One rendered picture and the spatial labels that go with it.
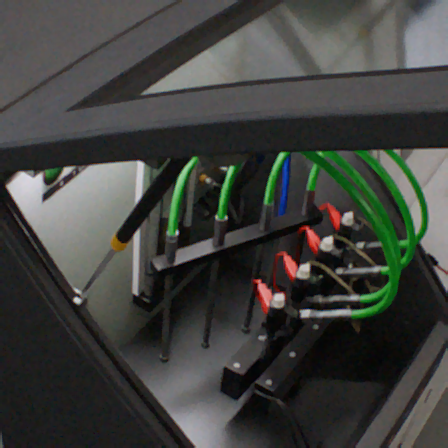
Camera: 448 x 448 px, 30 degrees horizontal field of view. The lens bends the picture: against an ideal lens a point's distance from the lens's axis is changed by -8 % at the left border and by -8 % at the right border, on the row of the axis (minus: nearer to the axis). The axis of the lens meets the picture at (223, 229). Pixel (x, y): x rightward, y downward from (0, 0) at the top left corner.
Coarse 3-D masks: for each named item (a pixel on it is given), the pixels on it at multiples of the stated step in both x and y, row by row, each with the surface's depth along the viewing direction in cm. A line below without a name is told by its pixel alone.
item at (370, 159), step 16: (368, 160) 133; (272, 176) 146; (384, 176) 133; (272, 192) 149; (400, 192) 133; (272, 208) 152; (400, 208) 134; (336, 272) 150; (352, 272) 148; (368, 272) 145; (384, 272) 144
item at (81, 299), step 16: (176, 160) 83; (160, 176) 86; (176, 176) 85; (144, 192) 89; (160, 192) 88; (144, 208) 90; (128, 224) 94; (112, 240) 97; (128, 240) 96; (112, 256) 100; (96, 272) 104; (80, 304) 110
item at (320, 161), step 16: (192, 160) 131; (320, 160) 117; (336, 176) 117; (176, 192) 137; (352, 192) 117; (176, 208) 139; (368, 208) 117; (176, 224) 142; (384, 240) 118; (384, 304) 124
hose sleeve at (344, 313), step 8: (312, 312) 135; (320, 312) 134; (328, 312) 133; (336, 312) 132; (344, 312) 130; (312, 320) 135; (320, 320) 134; (328, 320) 133; (336, 320) 132; (344, 320) 131; (352, 320) 130
